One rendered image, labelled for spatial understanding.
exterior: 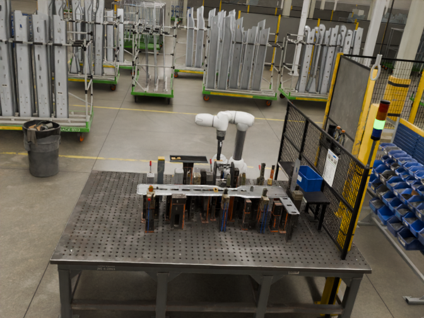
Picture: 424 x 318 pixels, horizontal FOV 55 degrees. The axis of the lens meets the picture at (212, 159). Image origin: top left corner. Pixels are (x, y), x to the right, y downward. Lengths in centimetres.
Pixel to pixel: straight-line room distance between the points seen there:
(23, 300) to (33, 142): 248
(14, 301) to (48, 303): 29
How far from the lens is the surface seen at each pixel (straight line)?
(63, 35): 746
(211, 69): 1050
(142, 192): 362
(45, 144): 598
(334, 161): 378
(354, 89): 570
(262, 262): 342
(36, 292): 421
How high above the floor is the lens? 271
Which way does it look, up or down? 23 degrees down
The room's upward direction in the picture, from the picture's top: 6 degrees clockwise
